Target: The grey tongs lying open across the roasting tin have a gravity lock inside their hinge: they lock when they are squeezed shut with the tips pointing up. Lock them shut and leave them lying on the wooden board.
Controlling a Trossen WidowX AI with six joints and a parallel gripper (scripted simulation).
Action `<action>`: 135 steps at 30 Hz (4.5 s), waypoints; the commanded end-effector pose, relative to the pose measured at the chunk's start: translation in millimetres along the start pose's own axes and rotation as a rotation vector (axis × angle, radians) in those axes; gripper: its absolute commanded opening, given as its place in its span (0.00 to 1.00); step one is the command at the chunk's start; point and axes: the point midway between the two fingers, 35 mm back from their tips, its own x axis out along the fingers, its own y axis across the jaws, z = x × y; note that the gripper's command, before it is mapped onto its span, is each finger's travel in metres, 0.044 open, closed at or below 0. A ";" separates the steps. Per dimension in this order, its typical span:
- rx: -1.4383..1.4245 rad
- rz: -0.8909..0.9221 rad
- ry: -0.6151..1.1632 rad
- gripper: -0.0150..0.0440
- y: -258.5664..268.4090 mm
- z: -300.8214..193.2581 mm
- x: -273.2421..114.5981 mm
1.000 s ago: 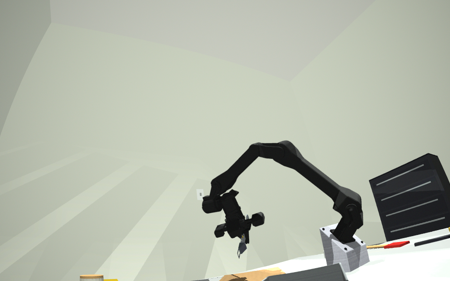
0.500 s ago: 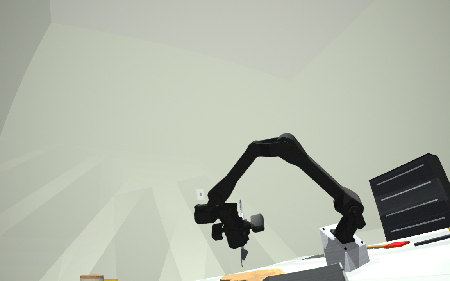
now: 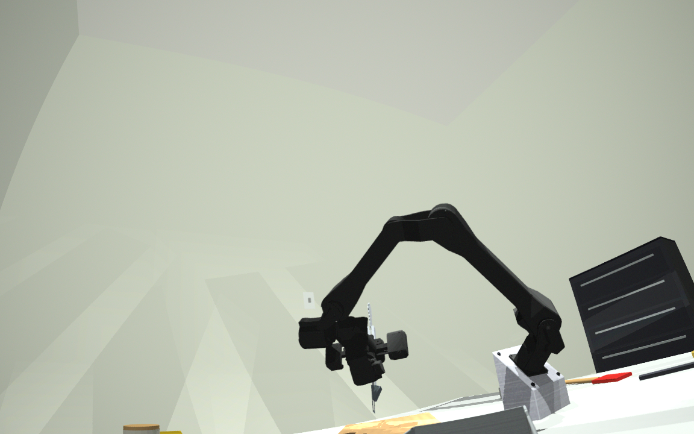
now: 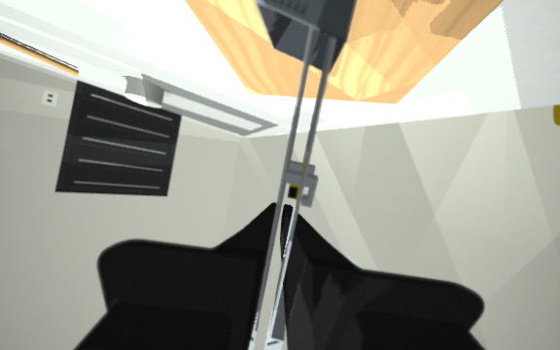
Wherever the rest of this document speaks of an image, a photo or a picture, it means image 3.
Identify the grey roasting tin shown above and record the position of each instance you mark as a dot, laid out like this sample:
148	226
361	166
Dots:
510	421

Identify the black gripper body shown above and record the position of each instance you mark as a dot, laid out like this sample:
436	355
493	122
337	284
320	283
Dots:
396	347

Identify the light wooden board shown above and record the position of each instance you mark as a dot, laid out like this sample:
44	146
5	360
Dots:
391	426

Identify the small grey cylinder with orange top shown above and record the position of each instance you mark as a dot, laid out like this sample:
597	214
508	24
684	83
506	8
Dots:
141	429

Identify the grey spatula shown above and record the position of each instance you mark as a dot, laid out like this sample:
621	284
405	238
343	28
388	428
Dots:
666	371

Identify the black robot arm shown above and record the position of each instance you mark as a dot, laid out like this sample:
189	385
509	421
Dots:
445	226

